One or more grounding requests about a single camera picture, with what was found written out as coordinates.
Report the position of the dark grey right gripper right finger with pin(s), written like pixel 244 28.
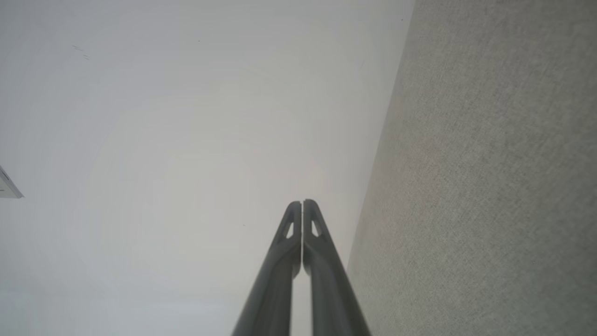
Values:
pixel 329 289

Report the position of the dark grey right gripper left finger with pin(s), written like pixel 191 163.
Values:
pixel 275 289

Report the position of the grey fabric work surface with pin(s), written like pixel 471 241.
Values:
pixel 489 177

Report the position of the white flat fixture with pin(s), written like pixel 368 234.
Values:
pixel 7 187

